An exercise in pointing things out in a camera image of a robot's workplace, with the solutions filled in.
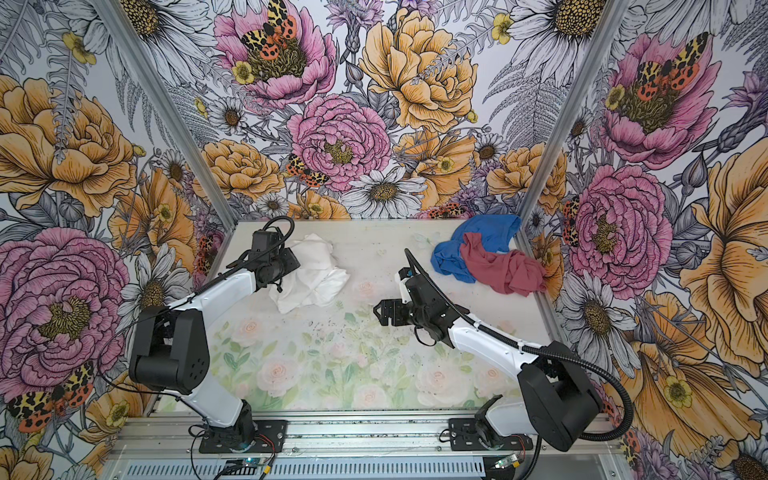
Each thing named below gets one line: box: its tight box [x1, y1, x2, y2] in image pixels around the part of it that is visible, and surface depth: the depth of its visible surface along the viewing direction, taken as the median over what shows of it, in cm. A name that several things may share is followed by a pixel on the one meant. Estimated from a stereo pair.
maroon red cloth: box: [460, 232, 548, 297], surface depth 105 cm
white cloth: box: [268, 234, 351, 314], surface depth 99 cm
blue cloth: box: [431, 214, 522, 283], surface depth 114 cm
